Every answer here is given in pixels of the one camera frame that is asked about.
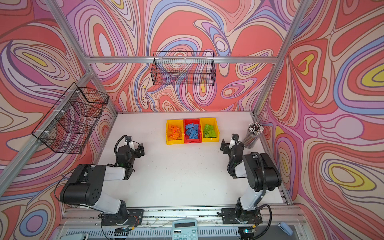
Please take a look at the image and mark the green lego brick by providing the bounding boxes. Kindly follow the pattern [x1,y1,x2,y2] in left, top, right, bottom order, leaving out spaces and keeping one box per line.
[203,124,217,139]

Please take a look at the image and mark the blue lego brick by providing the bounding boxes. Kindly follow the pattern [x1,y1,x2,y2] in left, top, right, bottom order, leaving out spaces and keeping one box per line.
[185,123,200,140]

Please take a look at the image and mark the orange lego brick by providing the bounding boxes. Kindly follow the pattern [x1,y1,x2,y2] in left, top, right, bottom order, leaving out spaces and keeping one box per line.
[168,125,183,141]

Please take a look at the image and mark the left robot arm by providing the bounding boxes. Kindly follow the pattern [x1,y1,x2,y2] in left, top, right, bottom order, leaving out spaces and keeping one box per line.
[57,135,145,226]

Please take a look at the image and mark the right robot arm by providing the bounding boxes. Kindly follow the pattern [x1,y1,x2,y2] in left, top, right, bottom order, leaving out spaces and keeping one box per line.
[218,134,282,225]

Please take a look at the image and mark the right yellow plastic bin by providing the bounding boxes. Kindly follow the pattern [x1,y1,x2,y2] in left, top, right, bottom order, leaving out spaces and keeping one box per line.
[199,118,220,143]

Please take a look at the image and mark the yellow plastic bin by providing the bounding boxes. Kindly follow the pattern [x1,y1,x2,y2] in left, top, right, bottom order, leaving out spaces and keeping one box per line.
[166,120,185,145]
[199,118,220,143]

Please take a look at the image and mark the red plastic bin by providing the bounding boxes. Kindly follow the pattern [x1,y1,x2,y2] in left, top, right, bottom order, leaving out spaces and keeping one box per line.
[184,119,202,144]

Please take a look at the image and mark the left yellow plastic bin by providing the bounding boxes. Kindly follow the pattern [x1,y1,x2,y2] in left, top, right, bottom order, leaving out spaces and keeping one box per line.
[166,120,185,145]

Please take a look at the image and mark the stapler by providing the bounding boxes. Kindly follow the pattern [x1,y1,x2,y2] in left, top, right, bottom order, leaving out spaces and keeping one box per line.
[278,222,294,236]

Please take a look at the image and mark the light blue calculator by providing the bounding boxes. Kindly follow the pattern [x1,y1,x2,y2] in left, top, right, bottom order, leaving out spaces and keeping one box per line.
[172,219,198,240]

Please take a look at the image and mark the wire basket on left wall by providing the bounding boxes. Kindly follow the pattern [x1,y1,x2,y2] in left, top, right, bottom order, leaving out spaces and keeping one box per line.
[32,83,109,155]

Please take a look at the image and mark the wire basket on wall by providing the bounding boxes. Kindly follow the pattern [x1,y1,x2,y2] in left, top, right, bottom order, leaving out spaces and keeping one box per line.
[151,51,216,86]
[32,83,109,155]

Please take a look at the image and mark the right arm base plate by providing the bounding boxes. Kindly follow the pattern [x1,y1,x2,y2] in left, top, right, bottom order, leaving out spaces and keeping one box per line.
[217,208,263,226]

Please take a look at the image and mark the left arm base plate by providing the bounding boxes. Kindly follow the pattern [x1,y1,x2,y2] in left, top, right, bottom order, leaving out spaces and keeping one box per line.
[99,209,144,227]

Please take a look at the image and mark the wire basket on back wall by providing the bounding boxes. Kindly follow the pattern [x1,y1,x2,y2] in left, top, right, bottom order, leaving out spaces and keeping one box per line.
[151,51,216,86]

